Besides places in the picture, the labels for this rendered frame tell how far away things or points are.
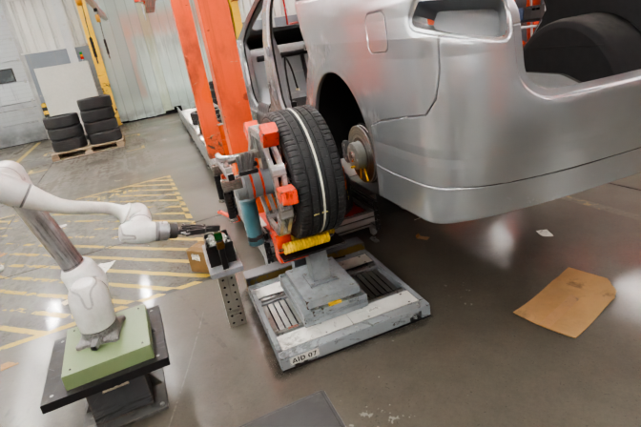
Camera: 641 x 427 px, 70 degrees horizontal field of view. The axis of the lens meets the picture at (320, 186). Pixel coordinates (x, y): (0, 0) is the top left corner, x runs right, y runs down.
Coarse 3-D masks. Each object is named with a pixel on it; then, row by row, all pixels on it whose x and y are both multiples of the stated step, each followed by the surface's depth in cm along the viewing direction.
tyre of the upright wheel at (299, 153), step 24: (264, 120) 230; (288, 120) 212; (312, 120) 212; (288, 144) 203; (312, 168) 204; (336, 168) 206; (312, 192) 204; (336, 192) 210; (312, 216) 212; (336, 216) 219
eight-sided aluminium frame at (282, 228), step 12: (252, 132) 225; (252, 144) 240; (276, 156) 207; (276, 168) 203; (276, 180) 204; (276, 192) 206; (264, 204) 249; (276, 216) 246; (288, 216) 211; (276, 228) 230; (288, 228) 223
